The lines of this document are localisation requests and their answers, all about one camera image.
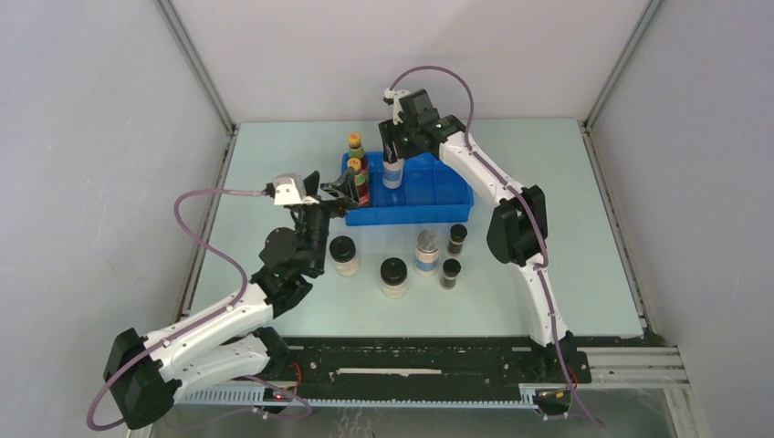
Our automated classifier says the small dark bottle rear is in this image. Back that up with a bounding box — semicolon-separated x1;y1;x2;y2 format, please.
447;224;468;256

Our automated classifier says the white slotted cable duct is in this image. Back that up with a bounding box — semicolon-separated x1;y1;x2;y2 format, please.
178;386;549;410

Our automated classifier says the small dark bottle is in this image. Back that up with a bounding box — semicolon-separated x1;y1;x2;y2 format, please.
440;258;462;289
447;224;468;256

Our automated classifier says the red sauce bottle green label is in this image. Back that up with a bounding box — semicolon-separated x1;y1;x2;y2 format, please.
348;132;367;168

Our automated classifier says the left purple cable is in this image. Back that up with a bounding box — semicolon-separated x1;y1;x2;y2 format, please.
86;188;270;433

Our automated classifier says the silver lid jar front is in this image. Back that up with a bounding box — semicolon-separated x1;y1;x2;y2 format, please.
413;229;441;276

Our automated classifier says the red sauce bottle yellow cap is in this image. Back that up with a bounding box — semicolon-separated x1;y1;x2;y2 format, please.
347;158;371;207

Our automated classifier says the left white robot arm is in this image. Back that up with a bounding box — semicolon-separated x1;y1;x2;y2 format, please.
87;168;359;432

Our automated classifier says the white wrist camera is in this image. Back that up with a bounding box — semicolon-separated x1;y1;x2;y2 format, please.
382;89;410;125
265;172;319;207

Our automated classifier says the black lid jar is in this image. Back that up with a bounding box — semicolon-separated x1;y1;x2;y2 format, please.
380;257;408;299
329;235;360;276

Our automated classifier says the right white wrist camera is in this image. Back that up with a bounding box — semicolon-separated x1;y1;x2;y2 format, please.
382;89;410;125

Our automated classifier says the silver lid jar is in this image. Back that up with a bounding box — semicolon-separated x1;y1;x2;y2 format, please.
413;229;441;276
382;159;404;190

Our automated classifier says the black lid jar left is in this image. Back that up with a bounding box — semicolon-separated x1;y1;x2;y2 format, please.
329;235;360;276

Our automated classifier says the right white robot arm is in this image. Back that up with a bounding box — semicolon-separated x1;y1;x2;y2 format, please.
379;89;568;381

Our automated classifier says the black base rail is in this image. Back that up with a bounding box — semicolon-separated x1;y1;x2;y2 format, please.
257;337;591;403

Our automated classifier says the black lid jar front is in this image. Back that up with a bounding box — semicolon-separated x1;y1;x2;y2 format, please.
380;257;408;299

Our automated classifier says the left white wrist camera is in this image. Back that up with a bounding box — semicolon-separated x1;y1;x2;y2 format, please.
265;172;319;207

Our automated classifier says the small dark bottle front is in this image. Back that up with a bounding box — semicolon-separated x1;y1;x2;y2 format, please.
440;258;462;289

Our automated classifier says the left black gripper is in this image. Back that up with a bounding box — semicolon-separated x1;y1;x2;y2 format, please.
296;167;359;274

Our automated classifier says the blue plastic bin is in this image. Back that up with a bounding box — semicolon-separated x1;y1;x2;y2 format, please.
345;151;474;226

